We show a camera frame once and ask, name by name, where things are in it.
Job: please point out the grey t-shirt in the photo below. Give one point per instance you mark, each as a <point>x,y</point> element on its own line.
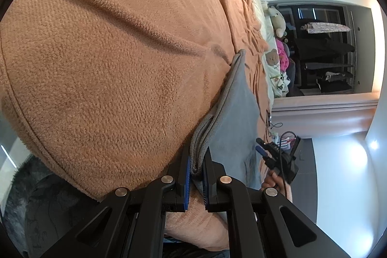
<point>229,130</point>

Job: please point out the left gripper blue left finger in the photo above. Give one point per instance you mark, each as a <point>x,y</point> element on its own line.
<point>177,198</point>

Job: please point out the black device with cable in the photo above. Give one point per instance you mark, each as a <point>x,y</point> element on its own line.
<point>270,125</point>

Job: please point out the cream plush toy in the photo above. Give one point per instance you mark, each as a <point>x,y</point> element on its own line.
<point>278,21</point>

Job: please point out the cream bear print pillow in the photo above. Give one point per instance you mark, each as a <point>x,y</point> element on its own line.
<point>278,81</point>

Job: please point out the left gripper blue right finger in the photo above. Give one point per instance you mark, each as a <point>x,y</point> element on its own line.
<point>215,198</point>

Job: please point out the dark hanging clothes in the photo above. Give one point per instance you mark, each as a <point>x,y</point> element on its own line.
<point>325,64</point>

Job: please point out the floral hanging garment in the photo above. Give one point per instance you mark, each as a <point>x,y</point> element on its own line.
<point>324,27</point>

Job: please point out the pink plush blanket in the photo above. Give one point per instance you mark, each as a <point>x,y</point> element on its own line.
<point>283,57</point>

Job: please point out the orange-brown bed blanket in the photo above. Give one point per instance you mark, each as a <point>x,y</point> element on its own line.
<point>107,92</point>

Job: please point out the right pink curtain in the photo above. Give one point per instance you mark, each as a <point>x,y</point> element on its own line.
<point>325,115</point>

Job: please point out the right hand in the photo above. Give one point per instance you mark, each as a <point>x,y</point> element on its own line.
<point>272,180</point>

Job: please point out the patterned grey trouser legs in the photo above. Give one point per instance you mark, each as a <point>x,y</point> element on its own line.
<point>42,207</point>

